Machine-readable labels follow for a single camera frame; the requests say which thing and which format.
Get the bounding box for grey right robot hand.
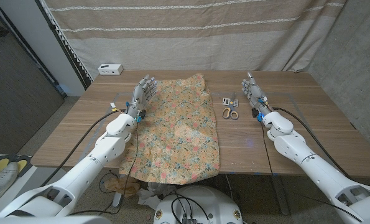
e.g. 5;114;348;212
241;72;272;123

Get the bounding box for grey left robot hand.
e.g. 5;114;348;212
125;73;159;123

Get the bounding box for orange grey handled scissors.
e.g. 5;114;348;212
221;91;239;121

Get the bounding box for floral orange fabric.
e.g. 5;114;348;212
118;73;221;185

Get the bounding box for small white calculator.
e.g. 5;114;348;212
221;97;239;108

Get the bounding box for crumpled brown paper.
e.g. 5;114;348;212
104;175;141;198

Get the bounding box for crumpled white paper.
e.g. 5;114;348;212
137;182;178;211

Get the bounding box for white power strip box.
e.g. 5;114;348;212
98;63;124;76

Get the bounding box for beige striped curtain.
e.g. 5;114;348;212
39;0;349;82

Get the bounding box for grey table leg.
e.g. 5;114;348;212
270;175;291;216
111;192;125;208

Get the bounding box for white robot torso base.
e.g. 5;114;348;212
153;185;244;224

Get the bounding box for dark wooden door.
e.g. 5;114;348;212
0;1;66;156

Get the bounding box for white grey floor platform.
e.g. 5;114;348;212
0;154;68;218

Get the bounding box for thin black left wrist cable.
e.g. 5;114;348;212
111;122;141;215

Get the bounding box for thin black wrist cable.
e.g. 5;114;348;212
111;122;141;215
260;120;275;177

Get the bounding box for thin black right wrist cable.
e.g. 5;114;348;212
260;120;275;177

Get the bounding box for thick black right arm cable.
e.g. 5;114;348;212
271;106;352;180

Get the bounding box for black metal frame post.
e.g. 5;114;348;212
34;0;92;90

